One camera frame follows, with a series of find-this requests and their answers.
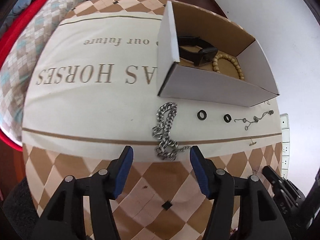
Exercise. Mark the white cardboard box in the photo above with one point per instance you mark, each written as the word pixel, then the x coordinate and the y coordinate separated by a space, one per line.
pixel 238 75

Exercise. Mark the white power strip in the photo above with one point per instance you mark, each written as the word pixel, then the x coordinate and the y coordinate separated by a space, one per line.
pixel 285 130

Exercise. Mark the black smart band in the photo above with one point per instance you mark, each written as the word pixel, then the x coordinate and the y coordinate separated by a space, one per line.
pixel 196 50

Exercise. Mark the diamond pattern table cloth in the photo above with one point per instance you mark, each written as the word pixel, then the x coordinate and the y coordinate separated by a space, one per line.
pixel 94 91

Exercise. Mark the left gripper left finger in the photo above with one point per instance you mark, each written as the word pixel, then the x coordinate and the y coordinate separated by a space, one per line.
pixel 63 217

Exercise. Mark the bed with patterned mattress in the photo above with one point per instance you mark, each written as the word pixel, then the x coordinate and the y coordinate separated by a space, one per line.
pixel 21 46

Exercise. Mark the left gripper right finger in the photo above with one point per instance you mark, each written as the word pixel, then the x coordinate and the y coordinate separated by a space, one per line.
pixel 242 208

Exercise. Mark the red blanket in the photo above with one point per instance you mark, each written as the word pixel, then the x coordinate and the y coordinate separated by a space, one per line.
pixel 21 46

